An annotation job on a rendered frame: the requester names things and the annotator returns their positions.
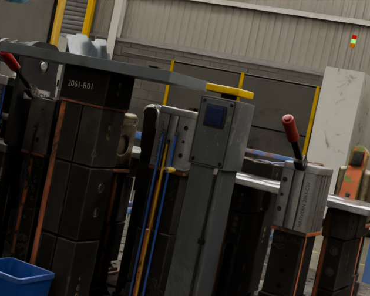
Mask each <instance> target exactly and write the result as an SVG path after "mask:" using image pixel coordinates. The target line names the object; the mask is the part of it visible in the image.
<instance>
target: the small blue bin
mask: <svg viewBox="0 0 370 296"><path fill-rule="evenodd" d="M54 276H55V273H53V272H51V271H49V270H46V269H43V268H40V267H37V266H35V265H32V264H29V263H26V262H24V261H21V260H18V259H16V258H12V257H5V258H0V296H48V293H49V289H50V286H51V281H52V279H54Z"/></svg>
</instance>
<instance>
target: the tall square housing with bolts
mask: <svg viewBox="0 0 370 296"><path fill-rule="evenodd" d="M197 115H198V112H194V111H190V110H184V109H179V108H175V107H170V106H161V109H160V114H159V120H158V124H157V129H156V135H155V138H154V144H153V149H152V155H151V158H150V164H149V165H148V168H151V169H152V172H151V176H150V182H149V187H148V191H147V196H146V202H145V205H144V211H143V217H142V222H141V225H143V227H138V228H137V233H136V238H135V241H134V247H133V252H132V258H131V262H130V267H129V273H128V276H127V279H128V280H126V286H125V291H124V295H123V296H164V293H165V290H166V284H167V279H168V275H169V270H170V264H171V259H172V255H173V250H174V245H175V241H176V235H177V230H178V227H179V221H180V216H181V210H182V206H183V201H184V196H185V192H186V187H187V182H188V178H189V173H190V172H187V173H181V172H177V171H175V172H172V173H163V172H162V167H176V168H178V169H182V170H186V169H190V167H191V163H189V162H188V160H189V154H190V149H191V143H192V140H193V135H194V129H195V125H196V120H197ZM145 226H147V227H145Z"/></svg>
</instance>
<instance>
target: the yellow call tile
mask: <svg viewBox="0 0 370 296"><path fill-rule="evenodd" d="M206 90H208V91H211V92H216V93H219V94H221V98H223V99H230V100H235V101H236V100H237V97H240V98H245V99H250V100H252V99H253V96H254V93H253V92H249V91H246V90H242V89H239V88H232V87H229V86H223V85H217V84H212V83H207V85H206Z"/></svg>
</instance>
